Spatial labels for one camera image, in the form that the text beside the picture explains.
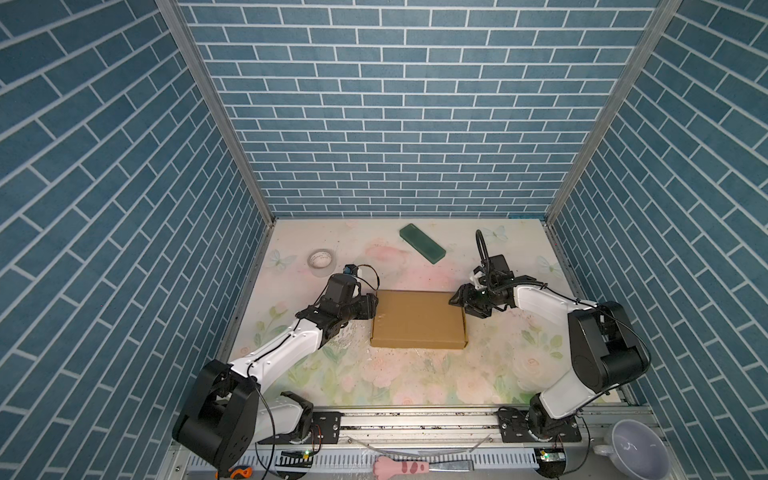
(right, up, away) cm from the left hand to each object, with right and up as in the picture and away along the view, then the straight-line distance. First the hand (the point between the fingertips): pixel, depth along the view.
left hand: (371, 299), depth 87 cm
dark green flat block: (+20, +14, +24) cm, 35 cm away
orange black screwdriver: (-26, -35, -20) cm, 48 cm away
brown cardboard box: (+14, -6, +1) cm, 15 cm away
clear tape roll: (-20, +10, +19) cm, 29 cm away
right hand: (+25, -1, +5) cm, 25 cm away
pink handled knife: (+5, -34, -20) cm, 40 cm away
